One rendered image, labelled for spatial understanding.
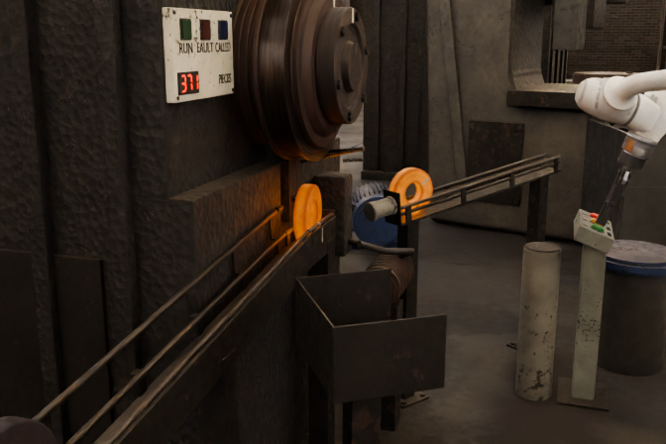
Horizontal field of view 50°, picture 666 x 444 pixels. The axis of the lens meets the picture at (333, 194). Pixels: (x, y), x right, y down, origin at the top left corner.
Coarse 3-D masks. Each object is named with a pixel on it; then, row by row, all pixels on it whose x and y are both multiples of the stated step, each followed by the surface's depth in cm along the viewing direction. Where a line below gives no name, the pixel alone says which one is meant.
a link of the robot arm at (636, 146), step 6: (630, 132) 213; (630, 138) 211; (636, 138) 210; (642, 138) 209; (624, 144) 213; (630, 144) 211; (636, 144) 210; (642, 144) 209; (648, 144) 209; (654, 144) 210; (624, 150) 215; (630, 150) 211; (636, 150) 210; (642, 150) 210; (648, 150) 210; (636, 156) 212; (642, 156) 210; (648, 156) 211
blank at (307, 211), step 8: (304, 184) 184; (312, 184) 184; (304, 192) 180; (312, 192) 183; (296, 200) 179; (304, 200) 179; (312, 200) 183; (320, 200) 191; (296, 208) 179; (304, 208) 178; (312, 208) 189; (320, 208) 191; (296, 216) 178; (304, 216) 178; (312, 216) 189; (320, 216) 192; (296, 224) 179; (304, 224) 178; (312, 224) 187; (296, 232) 180
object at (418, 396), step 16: (544, 192) 264; (528, 208) 268; (544, 208) 266; (416, 224) 227; (528, 224) 269; (544, 224) 268; (400, 240) 228; (416, 240) 228; (528, 240) 270; (544, 240) 269; (416, 256) 229; (416, 272) 231; (416, 288) 232; (416, 304) 233; (400, 400) 235; (416, 400) 237
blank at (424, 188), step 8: (408, 168) 224; (416, 168) 224; (400, 176) 221; (408, 176) 223; (416, 176) 224; (424, 176) 226; (392, 184) 222; (400, 184) 222; (408, 184) 223; (416, 184) 228; (424, 184) 227; (400, 192) 222; (416, 192) 229; (424, 192) 227; (400, 200) 223; (416, 200) 227; (424, 208) 229
